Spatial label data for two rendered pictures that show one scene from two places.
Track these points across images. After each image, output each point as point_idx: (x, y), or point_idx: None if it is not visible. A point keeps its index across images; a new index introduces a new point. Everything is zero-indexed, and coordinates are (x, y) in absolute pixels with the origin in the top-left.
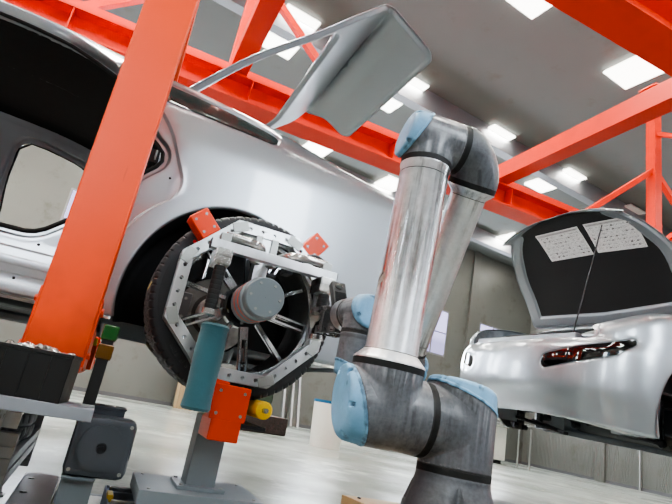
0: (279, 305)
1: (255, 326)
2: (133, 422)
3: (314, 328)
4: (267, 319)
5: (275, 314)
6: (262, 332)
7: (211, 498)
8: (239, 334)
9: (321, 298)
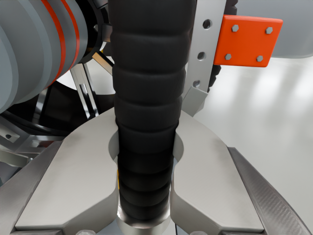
0: (0, 72)
1: (94, 59)
2: (3, 179)
3: (123, 195)
4: (30, 97)
5: (7, 105)
6: (108, 67)
7: (98, 234)
8: (72, 77)
9: (120, 40)
